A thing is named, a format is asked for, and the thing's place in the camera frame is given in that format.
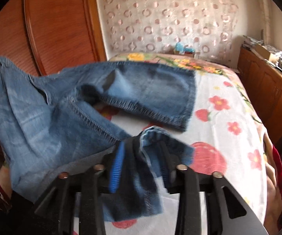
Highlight floral pink blanket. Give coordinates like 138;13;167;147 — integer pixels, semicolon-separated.
95;53;282;234

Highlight cardboard box on sideboard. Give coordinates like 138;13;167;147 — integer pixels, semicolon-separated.
254;44;282;63

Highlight sheer circle pattern curtain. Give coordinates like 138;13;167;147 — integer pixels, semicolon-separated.
97;0;238;63

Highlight white strawberry print sheet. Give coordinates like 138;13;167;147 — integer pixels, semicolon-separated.
95;70;267;234

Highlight brown wooden wardrobe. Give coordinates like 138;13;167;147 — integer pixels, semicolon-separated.
0;0;106;75

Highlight cardboard box with blue cloth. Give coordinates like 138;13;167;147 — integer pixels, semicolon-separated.
173;42;200;59

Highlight wooden sideboard cabinet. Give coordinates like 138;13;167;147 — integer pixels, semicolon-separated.
237;47;282;149

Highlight blue denim jeans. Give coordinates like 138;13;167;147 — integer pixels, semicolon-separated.
0;57;196;222

